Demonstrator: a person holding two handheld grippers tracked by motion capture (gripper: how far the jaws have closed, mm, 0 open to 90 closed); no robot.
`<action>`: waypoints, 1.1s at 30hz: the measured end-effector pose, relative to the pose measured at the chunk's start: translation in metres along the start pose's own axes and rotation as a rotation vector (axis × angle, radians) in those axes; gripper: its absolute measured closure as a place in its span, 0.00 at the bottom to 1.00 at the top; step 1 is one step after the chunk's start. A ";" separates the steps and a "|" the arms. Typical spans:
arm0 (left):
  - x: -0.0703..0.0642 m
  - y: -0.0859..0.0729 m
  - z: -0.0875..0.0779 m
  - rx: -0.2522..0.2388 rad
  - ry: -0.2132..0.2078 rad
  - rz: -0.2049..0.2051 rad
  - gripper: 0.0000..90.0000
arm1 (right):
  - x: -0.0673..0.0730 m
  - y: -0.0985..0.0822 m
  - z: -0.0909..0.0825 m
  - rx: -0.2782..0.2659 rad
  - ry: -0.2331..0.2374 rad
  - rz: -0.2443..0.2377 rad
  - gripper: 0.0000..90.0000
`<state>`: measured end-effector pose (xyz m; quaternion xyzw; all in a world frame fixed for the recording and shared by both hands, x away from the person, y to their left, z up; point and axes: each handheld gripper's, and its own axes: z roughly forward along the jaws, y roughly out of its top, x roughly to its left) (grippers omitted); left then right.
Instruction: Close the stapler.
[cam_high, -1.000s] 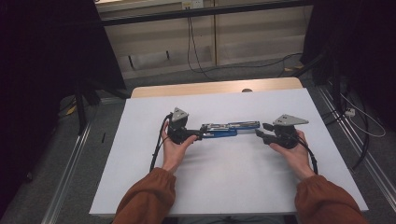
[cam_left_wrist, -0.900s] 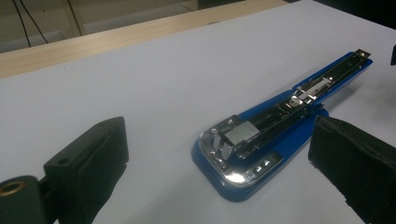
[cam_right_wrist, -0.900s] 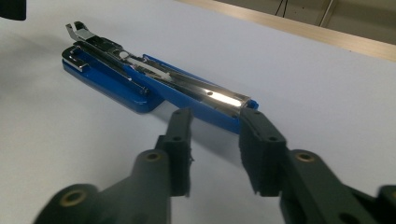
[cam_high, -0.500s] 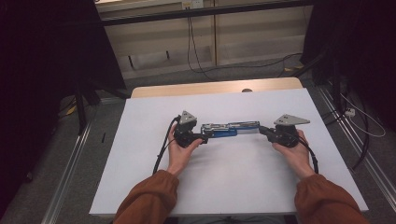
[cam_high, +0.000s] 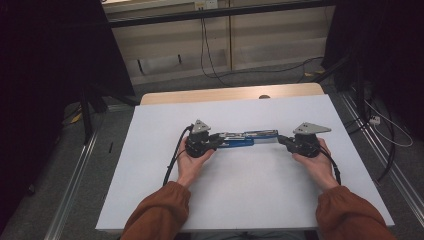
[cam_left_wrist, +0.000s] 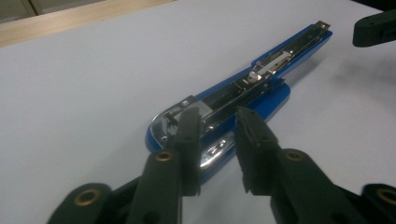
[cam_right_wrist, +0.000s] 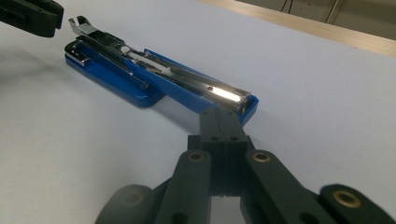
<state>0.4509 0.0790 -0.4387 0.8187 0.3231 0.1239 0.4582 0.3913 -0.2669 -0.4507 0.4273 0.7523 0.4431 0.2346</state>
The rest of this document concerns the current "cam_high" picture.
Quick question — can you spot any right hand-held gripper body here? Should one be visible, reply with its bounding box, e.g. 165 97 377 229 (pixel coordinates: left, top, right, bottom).
288 122 333 159

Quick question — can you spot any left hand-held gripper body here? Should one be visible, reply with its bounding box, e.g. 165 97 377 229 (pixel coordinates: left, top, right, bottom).
184 119 218 159

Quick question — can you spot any blue stapler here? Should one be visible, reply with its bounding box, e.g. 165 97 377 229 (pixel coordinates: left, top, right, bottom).
218 129 279 149

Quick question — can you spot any person's left hand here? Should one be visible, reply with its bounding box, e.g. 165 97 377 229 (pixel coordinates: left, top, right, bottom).
175 143 216 189

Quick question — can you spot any person's right hand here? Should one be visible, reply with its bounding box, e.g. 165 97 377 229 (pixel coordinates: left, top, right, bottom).
292 138 340 192

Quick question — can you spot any wooden table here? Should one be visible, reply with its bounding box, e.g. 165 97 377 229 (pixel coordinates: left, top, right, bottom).
139 82 325 106

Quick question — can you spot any white table sheet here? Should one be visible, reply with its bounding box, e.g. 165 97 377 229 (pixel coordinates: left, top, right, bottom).
95 94 395 233

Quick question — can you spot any black metal stand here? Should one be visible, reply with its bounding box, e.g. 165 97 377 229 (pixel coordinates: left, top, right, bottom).
313 49 368 134
79 84 138 145

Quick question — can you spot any beige cabinet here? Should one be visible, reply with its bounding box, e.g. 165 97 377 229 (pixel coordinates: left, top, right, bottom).
103 0 336 86

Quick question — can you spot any black curtain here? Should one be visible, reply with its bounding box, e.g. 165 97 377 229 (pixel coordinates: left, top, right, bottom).
321 0 424 141
0 0 134 231

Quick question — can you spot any black horizontal bar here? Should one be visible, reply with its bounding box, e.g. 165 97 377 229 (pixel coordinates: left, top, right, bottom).
107 0 336 29

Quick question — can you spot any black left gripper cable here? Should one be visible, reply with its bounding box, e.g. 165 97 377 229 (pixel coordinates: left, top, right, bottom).
162 124 195 187

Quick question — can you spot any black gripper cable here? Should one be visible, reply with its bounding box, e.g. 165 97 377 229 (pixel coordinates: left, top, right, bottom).
319 146 343 186
162 124 195 187

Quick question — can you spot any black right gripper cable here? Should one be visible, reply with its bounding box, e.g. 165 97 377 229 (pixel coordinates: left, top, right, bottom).
319 146 343 186

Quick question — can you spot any black wall cable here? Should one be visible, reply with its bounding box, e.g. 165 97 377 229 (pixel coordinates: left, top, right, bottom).
201 9 326 81
199 9 234 88

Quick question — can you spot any black floor cable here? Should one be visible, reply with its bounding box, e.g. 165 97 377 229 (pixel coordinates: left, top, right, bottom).
344 99 399 184

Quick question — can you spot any white floor cable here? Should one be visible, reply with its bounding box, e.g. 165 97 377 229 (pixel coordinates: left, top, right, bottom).
363 99 414 148

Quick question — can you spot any aluminium floor rail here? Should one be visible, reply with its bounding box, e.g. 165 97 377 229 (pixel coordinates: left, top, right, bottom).
338 91 424 219
43 131 99 240

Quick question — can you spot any white wall socket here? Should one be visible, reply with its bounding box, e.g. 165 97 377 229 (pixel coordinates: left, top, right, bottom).
194 0 219 10

